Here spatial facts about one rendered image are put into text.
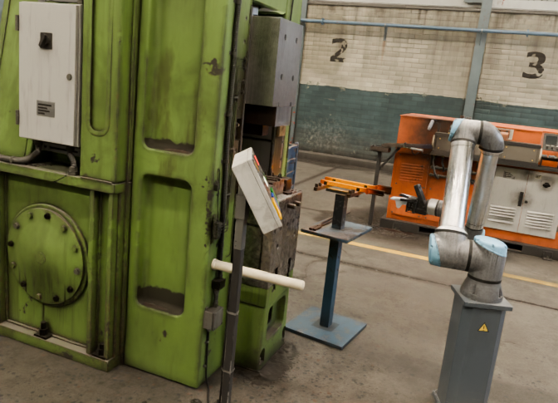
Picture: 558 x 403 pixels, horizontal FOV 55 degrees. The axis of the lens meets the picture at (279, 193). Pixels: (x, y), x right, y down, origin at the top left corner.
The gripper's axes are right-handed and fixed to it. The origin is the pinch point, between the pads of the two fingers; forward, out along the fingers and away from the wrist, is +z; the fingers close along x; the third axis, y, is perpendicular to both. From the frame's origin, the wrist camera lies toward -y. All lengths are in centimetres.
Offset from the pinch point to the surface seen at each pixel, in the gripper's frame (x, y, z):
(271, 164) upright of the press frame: -38, -11, 60
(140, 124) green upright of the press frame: -110, -31, 88
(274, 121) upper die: -71, -37, 40
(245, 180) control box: -129, -20, 14
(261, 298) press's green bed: -73, 51, 36
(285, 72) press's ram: -64, -61, 41
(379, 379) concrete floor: -34, 92, -18
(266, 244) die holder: -74, 22, 36
